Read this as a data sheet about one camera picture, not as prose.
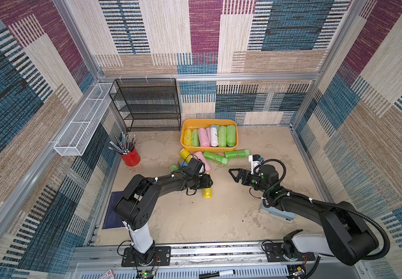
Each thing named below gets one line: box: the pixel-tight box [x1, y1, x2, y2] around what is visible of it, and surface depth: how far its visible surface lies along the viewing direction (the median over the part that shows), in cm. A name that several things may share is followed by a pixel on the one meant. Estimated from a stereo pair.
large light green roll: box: [191, 129, 200, 147], surface depth 111 cm
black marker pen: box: [198, 269, 236, 279], surface depth 71 cm
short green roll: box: [202, 151, 229, 166], surface depth 104 cm
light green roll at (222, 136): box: [217, 125, 227, 148], surface depth 108 cm
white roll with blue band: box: [210, 124, 219, 148], surface depth 109 cm
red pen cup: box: [120, 147, 142, 167], surface depth 104 cm
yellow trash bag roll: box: [183, 128, 193, 146], surface depth 111 cm
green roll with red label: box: [224, 149, 250, 159], surface depth 104 cm
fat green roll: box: [225, 124, 236, 148], surface depth 110 cm
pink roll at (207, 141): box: [204, 127, 211, 148], surface depth 110 cm
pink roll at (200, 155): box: [192, 151, 211, 173], surface depth 103 cm
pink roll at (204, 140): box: [198, 127, 210, 148], surface depth 107 cm
